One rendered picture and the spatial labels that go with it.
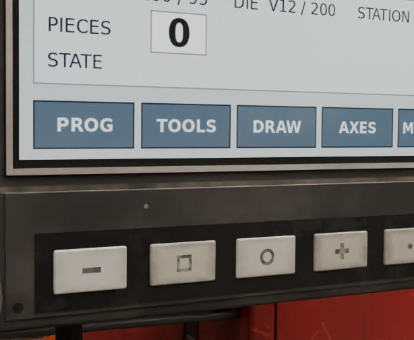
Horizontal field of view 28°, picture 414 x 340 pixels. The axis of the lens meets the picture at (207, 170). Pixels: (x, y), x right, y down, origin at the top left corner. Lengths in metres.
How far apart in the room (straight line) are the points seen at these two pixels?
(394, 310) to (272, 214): 0.52
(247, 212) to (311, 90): 0.08
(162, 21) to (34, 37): 0.07
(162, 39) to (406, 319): 0.61
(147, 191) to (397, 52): 0.18
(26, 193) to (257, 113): 0.13
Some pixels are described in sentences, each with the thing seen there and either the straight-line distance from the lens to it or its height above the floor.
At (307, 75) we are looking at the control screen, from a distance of 0.47.
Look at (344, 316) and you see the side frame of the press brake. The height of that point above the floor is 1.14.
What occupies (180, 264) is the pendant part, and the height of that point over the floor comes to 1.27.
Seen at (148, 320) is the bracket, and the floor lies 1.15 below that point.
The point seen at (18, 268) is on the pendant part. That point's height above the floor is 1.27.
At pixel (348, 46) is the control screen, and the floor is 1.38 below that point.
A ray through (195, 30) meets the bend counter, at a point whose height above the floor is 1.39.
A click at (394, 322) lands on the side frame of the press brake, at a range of 0.96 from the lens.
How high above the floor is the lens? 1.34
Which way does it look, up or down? 3 degrees down
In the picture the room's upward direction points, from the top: 1 degrees clockwise
